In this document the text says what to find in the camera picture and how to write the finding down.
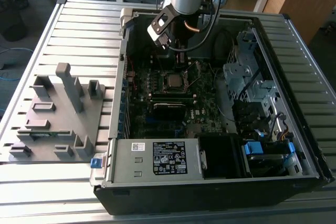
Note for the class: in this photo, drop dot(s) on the black office chair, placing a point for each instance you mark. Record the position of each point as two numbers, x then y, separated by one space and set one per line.
11 24

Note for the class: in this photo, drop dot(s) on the black plastic shroud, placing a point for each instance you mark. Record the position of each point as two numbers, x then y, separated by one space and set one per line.
218 155

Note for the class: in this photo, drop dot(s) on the green motherboard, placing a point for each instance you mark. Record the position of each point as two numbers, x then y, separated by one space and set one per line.
207 103

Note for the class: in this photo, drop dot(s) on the silver metal disk bay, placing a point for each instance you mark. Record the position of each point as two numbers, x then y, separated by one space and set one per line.
233 72

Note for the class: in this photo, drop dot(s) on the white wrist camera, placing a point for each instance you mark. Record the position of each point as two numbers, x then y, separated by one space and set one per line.
160 24

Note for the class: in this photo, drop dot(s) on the black PC case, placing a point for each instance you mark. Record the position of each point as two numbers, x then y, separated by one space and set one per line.
183 200

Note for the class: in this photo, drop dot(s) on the silver CPU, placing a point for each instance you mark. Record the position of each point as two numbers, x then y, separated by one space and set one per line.
175 80

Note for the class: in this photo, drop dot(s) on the grey parts rack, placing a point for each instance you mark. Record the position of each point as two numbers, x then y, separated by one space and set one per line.
65 129

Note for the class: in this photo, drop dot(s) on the green RAM stick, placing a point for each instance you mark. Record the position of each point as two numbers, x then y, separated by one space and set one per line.
43 135

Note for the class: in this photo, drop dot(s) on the black graphics card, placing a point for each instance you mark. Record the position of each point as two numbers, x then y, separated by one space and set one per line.
168 111

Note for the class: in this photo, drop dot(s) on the hard disk in blue carrier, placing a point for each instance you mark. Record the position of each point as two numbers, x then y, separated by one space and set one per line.
253 148

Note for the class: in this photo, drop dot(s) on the black RAM slot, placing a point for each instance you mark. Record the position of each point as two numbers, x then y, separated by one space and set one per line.
172 101
170 95

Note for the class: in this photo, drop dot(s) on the grey power supply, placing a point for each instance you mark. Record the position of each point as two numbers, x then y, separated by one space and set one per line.
123 161

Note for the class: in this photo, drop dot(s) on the black plastic holder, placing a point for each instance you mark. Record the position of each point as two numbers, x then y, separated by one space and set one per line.
246 113

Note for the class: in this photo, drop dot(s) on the blue case latch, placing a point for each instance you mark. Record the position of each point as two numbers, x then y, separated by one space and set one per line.
95 163

